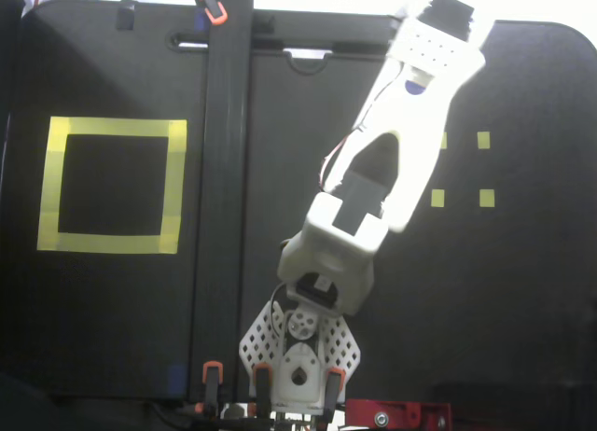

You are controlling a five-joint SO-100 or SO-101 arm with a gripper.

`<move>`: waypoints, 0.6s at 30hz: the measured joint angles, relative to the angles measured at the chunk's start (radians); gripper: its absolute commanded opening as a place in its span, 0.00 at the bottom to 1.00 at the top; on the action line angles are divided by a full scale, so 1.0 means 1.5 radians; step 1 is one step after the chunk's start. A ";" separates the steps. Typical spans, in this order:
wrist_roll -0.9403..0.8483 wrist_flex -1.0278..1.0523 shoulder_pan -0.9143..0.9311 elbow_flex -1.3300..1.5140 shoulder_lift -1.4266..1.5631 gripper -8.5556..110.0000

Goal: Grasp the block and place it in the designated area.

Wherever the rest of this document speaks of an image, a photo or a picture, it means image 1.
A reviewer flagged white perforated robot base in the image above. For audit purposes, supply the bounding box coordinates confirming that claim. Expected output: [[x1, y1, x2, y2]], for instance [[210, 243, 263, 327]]
[[239, 299, 363, 413]]

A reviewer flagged black strip across table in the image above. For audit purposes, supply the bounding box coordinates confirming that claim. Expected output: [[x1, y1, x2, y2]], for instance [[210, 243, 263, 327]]
[[188, 0, 257, 404]]

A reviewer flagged orange black spring clamp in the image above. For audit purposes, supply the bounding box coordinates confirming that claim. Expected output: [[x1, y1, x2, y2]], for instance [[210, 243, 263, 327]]
[[324, 368, 346, 416], [201, 360, 225, 416], [186, 0, 229, 26], [254, 363, 274, 416]]

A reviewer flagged yellow tape square outline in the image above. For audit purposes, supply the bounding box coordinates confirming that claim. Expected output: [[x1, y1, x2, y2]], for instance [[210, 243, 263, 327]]
[[35, 116, 188, 256]]

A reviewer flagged red clamp with silver screw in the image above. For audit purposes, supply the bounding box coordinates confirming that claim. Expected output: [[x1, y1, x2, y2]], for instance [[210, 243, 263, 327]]
[[345, 397, 453, 431]]

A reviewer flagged black tape tab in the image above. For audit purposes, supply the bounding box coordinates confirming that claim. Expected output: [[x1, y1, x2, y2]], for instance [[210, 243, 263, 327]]
[[115, 0, 138, 31]]

